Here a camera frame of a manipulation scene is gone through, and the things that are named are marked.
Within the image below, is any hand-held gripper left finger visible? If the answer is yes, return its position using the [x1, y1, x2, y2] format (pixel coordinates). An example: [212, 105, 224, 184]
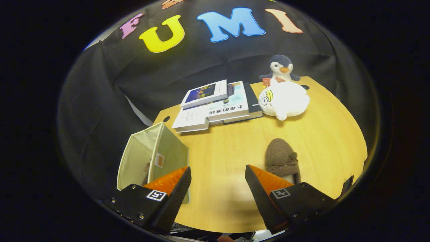
[102, 166, 192, 235]

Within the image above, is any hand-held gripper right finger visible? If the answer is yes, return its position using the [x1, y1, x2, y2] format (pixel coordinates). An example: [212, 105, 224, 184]
[245, 165, 336, 235]

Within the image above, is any brown fuzzy shoe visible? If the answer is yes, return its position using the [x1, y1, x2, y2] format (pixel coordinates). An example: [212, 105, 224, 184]
[142, 162, 151, 186]
[265, 138, 301, 185]

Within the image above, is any green fabric storage box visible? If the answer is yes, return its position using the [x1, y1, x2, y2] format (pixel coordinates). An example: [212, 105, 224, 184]
[117, 122, 189, 204]

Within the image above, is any white text cover book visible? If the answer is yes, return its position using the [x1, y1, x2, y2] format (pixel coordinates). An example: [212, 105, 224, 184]
[172, 105, 210, 133]

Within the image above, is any black book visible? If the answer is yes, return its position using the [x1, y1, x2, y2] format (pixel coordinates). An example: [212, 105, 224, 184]
[223, 83, 263, 125]

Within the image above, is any white plush toy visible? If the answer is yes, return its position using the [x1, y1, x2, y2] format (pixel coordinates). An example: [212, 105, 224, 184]
[258, 78, 310, 121]

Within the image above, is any small white book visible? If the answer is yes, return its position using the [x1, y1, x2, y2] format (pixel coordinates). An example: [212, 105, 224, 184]
[180, 80, 228, 109]

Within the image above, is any penguin plush toy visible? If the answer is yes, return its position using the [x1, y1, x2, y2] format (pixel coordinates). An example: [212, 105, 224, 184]
[259, 55, 300, 88]

